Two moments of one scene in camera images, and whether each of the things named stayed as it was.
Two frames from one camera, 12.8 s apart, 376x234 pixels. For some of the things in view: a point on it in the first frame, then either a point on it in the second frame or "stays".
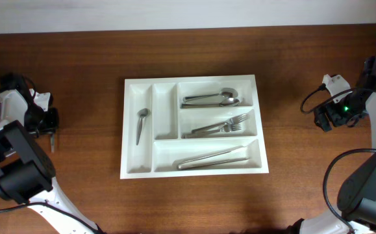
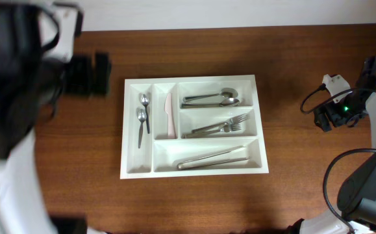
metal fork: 226,129 stays
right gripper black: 336,119 stays
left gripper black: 52,125 → 86,69
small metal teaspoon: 52,143 → 145,101
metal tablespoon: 228,103 stays
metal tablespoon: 230,92 stays
